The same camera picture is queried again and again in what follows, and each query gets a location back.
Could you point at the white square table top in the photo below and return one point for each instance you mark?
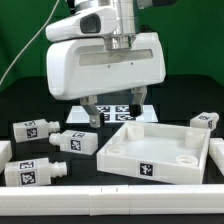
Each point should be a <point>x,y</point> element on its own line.
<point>159,152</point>

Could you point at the white left obstacle block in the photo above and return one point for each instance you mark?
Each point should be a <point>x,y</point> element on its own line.
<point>5,154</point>

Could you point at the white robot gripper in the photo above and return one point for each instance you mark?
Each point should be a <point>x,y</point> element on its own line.
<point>83,68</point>

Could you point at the white marker sheet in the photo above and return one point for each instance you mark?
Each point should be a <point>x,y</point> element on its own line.
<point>112,114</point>

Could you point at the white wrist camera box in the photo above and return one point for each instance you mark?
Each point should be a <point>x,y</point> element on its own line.
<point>91,22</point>

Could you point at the white front obstacle rail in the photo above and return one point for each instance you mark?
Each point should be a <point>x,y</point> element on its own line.
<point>112,200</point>

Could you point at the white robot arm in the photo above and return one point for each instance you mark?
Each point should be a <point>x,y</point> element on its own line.
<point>128,27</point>

